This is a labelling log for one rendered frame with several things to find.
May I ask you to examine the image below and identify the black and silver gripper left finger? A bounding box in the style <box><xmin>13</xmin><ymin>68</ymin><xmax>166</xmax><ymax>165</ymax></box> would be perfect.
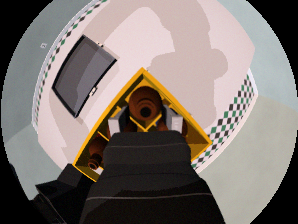
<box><xmin>108</xmin><ymin>105</ymin><xmax>130</xmax><ymax>136</ymax></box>

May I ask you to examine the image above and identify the brown bottle with red label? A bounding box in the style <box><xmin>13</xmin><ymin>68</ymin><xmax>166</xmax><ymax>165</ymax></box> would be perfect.
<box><xmin>128</xmin><ymin>86</ymin><xmax>163</xmax><ymax>121</ymax></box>

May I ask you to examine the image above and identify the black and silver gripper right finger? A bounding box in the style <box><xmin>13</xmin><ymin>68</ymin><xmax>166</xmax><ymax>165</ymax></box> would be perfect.
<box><xmin>161</xmin><ymin>104</ymin><xmax>183</xmax><ymax>133</ymax></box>

